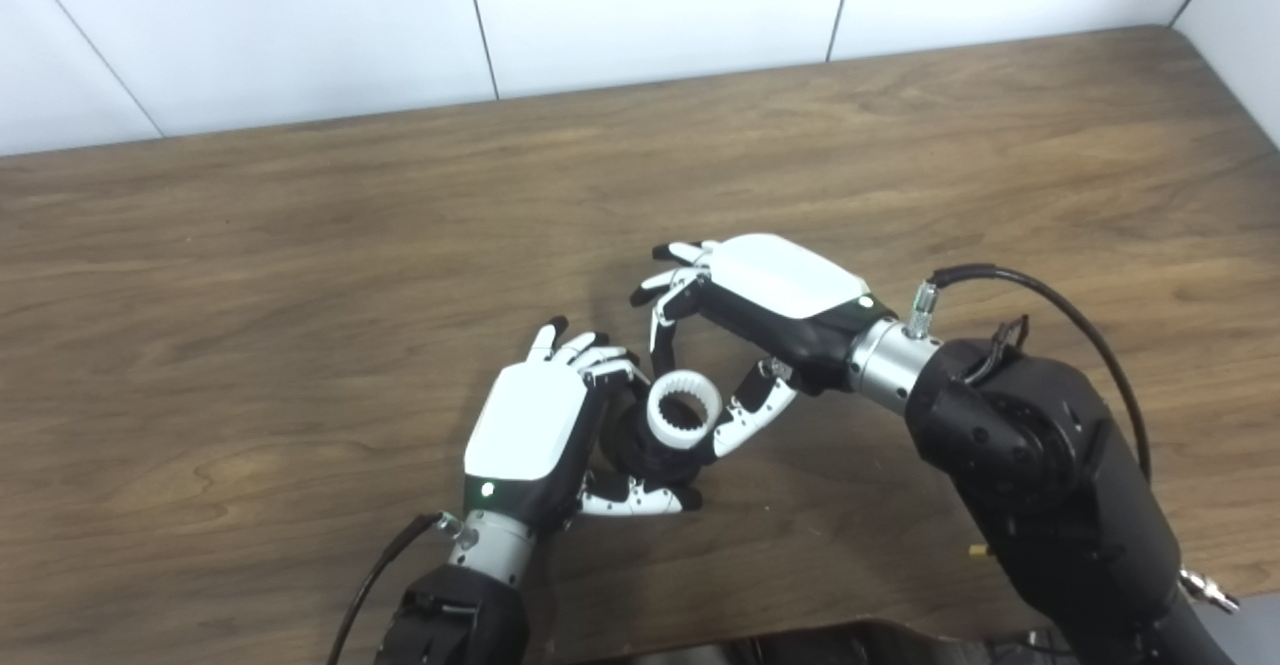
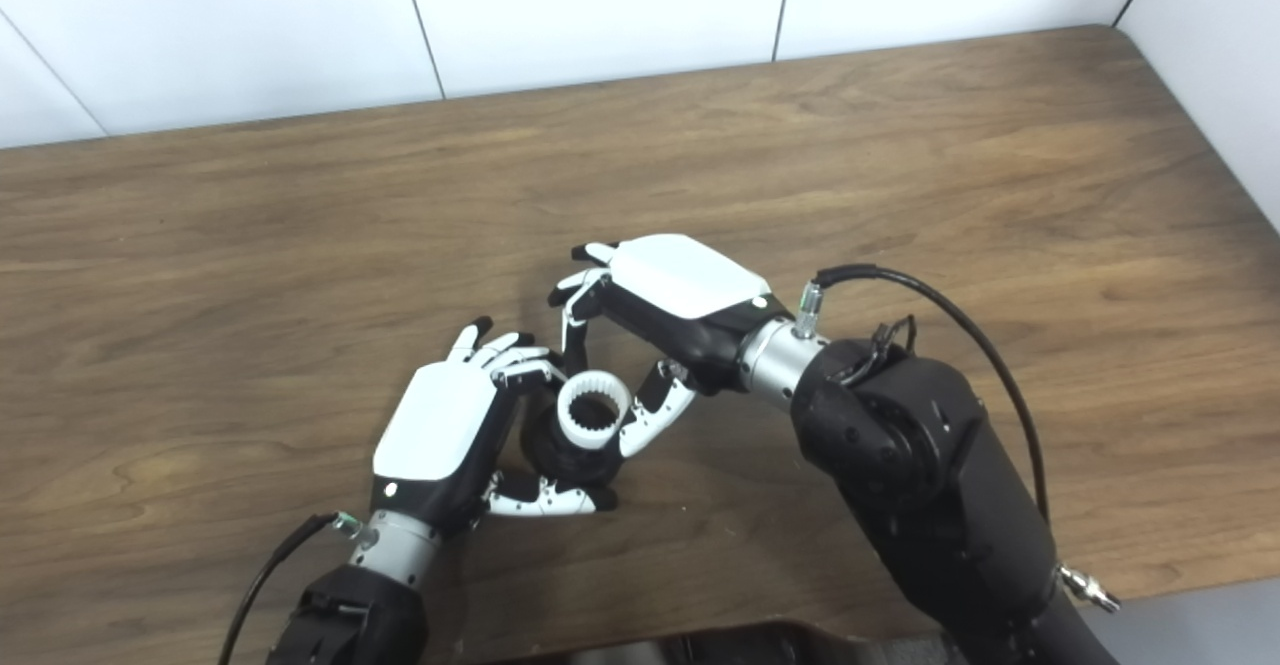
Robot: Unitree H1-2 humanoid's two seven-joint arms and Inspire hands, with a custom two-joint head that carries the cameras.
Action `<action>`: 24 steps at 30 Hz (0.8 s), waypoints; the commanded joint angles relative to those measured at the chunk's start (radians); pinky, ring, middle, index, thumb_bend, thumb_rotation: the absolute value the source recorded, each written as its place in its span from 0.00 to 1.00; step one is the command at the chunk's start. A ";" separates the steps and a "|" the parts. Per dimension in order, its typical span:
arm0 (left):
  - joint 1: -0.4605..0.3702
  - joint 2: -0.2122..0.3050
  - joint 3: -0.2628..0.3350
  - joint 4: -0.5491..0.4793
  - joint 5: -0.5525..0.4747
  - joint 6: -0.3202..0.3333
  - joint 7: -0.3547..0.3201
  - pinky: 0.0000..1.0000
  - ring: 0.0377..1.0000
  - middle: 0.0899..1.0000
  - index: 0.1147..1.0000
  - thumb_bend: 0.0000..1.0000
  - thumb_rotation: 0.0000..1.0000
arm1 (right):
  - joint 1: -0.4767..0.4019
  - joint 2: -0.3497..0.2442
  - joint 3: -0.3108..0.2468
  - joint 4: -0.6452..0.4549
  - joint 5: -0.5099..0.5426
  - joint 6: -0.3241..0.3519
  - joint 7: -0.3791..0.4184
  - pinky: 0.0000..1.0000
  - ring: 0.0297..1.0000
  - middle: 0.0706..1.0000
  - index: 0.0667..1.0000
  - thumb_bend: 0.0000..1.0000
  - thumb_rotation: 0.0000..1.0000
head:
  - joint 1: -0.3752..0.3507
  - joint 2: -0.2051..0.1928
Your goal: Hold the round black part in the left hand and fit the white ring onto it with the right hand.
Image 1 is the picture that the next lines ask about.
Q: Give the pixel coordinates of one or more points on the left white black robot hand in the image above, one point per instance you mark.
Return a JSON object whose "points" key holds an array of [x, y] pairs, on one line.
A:
{"points": [[525, 425]]}

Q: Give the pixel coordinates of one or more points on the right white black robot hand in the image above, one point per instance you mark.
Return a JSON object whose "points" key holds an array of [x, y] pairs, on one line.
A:
{"points": [[780, 280]]}

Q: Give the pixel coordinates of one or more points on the round black part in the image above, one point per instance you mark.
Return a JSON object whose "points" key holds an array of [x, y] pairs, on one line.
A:
{"points": [[630, 443]]}

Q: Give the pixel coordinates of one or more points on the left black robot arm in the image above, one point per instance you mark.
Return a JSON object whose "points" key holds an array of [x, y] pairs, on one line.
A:
{"points": [[460, 615]]}

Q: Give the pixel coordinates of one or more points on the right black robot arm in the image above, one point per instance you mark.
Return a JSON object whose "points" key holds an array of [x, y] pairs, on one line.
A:
{"points": [[1040, 475]]}

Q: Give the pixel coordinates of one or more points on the black robot torso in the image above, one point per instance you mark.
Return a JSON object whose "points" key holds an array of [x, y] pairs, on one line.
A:
{"points": [[800, 645]]}

